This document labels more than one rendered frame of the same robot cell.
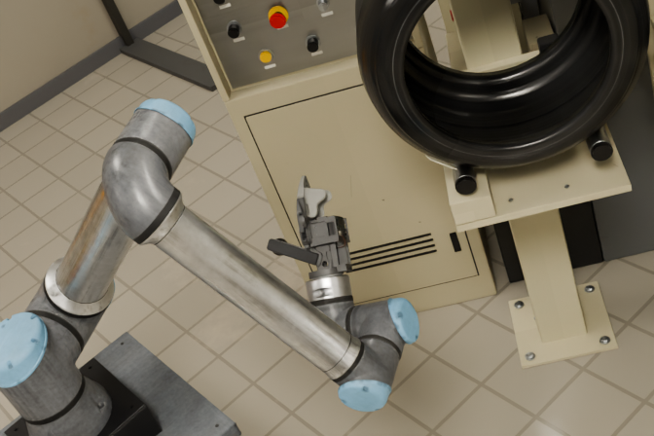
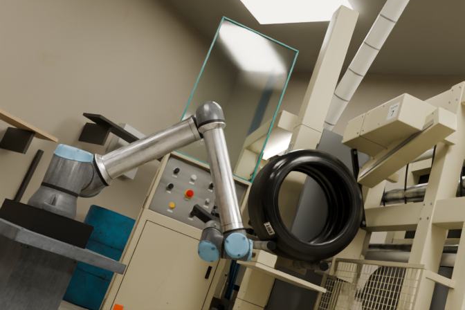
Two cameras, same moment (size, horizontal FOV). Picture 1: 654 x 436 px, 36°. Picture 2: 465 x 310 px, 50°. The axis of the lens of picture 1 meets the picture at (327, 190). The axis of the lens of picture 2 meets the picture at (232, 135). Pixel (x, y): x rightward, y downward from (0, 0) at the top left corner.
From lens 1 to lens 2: 1.83 m
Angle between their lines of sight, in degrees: 55
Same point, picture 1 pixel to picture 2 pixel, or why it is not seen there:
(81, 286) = (116, 160)
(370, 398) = (241, 245)
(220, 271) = (223, 154)
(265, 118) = (153, 226)
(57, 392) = (77, 181)
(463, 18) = not seen: hidden behind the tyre
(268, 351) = not seen: outside the picture
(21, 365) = (82, 154)
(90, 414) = (73, 206)
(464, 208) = (264, 255)
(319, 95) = (181, 232)
